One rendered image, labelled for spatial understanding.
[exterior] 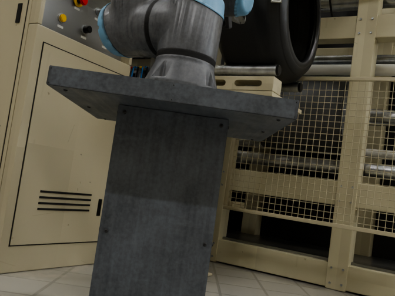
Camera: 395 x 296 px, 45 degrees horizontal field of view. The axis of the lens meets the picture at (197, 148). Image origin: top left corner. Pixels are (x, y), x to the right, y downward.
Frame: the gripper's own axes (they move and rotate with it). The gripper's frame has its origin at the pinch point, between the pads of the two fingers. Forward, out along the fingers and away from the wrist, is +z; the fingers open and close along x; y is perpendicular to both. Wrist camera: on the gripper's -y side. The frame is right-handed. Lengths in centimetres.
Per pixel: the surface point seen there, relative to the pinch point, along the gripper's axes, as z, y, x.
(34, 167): -25, -68, 59
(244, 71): 18.8, -11.3, 4.6
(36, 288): -28, -107, 39
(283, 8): 9.1, 10.4, -11.7
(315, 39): 51, 18, -12
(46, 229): -12, -90, 59
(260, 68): 18.4, -10.2, -2.3
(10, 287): -35, -108, 44
